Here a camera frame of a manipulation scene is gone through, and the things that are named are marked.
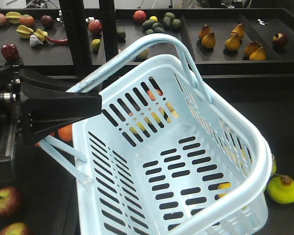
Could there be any red bell pepper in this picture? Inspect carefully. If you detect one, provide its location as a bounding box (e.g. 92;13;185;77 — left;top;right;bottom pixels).
1;43;19;62

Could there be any yellow starfruit large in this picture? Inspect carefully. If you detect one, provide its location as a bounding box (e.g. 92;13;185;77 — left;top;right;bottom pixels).
16;24;34;39

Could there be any red chili pepper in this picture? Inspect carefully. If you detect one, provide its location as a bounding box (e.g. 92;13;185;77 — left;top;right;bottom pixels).
45;36;69;45

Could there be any white garlic bulb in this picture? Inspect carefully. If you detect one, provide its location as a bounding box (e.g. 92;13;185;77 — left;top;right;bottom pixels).
29;35;44;47

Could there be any dark purple plum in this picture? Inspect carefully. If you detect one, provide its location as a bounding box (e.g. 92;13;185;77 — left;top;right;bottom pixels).
40;15;54;28

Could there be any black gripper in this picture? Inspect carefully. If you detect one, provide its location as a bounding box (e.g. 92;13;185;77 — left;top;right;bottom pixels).
0;65;102;163

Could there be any small orange far right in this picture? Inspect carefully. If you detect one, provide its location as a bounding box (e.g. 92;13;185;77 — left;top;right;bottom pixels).
58;124;73;142

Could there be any black shelf post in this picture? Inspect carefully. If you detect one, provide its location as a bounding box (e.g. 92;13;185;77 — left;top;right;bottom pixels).
59;0;92;79

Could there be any red apple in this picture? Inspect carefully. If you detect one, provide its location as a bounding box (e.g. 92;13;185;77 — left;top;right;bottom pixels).
0;186;24;217
0;222;34;235

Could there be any black upper produce tray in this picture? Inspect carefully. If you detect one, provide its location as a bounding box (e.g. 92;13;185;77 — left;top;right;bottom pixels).
0;8;294;76

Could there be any red apple front middle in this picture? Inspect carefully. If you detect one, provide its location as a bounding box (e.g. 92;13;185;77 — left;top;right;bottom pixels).
0;186;24;217

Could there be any yellow lemon lower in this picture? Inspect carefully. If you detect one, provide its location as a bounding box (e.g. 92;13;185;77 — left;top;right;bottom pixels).
218;182;232;198

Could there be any light blue plastic basket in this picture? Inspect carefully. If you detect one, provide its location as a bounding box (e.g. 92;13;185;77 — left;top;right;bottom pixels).
38;33;272;235

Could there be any red apple front right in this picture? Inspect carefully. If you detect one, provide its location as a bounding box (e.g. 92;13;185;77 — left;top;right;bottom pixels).
0;222;34;235

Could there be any green pear right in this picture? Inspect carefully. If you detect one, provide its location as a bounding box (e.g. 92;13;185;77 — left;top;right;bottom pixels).
267;175;294;204

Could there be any green pear back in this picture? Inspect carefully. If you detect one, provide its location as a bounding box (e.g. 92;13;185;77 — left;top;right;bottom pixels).
270;154;277;177

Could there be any green pear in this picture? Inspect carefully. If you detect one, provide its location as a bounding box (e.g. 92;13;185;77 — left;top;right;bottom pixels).
267;175;294;204
270;154;277;177

